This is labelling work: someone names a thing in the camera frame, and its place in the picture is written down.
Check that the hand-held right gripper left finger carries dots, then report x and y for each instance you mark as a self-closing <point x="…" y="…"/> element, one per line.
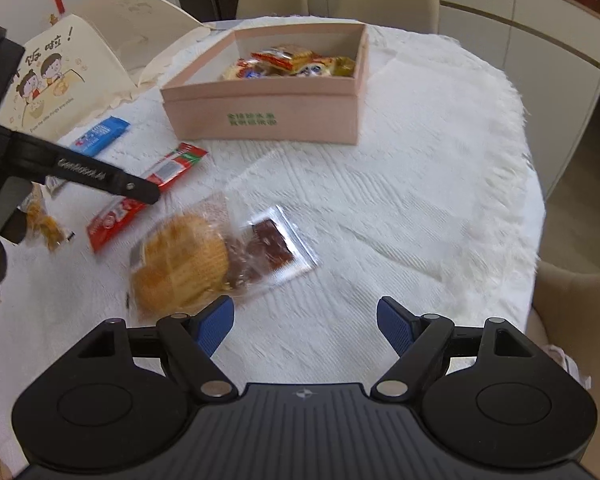
<point x="215" y="322"/>

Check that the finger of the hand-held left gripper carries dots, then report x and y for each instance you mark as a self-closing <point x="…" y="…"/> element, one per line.
<point x="105" y="176"/>

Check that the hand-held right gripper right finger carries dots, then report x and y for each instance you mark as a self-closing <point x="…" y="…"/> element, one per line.
<point x="395" y="325"/>

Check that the small blue white packet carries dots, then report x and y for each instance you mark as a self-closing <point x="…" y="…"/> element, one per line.
<point x="102" y="135"/>

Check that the long red sausage packet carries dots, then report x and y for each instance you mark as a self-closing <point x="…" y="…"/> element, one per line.
<point x="115" y="220"/>

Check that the round bread clear packet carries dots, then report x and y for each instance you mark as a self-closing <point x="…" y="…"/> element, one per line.
<point x="180" y="260"/>

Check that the small orange pastry packet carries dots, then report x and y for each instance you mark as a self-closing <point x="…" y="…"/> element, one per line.
<point x="45" y="222"/>

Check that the brown dried meat packet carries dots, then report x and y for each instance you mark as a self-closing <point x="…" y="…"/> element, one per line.
<point x="270" y="247"/>

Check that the pink cardboard box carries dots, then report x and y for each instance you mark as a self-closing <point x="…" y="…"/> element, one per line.
<point x="260" y="110"/>

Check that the round cake packet red label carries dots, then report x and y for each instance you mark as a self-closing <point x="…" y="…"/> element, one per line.
<point x="240" y="71"/>

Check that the yellow biscuit packet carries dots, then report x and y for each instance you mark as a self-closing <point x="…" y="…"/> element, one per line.
<point x="285" y="55"/>

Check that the blue white seaweed packet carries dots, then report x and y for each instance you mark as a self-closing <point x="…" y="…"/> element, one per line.
<point x="312" y="70"/>

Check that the yellow snack packet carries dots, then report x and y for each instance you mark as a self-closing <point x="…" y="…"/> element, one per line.
<point x="344" y="66"/>

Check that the cream cartoon-print food cover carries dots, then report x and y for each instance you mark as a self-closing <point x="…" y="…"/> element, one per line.
<point x="55" y="85"/>

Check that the white textured tablecloth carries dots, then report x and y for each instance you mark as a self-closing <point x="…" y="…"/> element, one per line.
<point x="405" y="185"/>

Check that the white sideboard cabinet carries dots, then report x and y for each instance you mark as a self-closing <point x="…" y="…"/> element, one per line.
<point x="530" y="5"/>

